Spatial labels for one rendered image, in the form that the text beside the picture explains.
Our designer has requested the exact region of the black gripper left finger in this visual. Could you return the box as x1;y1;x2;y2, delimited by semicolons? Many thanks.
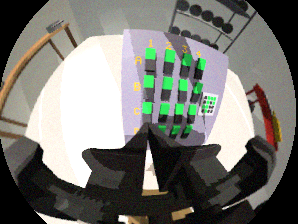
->
81;123;149;193

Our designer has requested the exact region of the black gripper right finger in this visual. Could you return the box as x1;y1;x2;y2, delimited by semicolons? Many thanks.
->
149;123;222;193

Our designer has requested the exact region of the pale lavender switch panel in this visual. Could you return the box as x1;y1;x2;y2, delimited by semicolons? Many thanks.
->
121;28;229;147

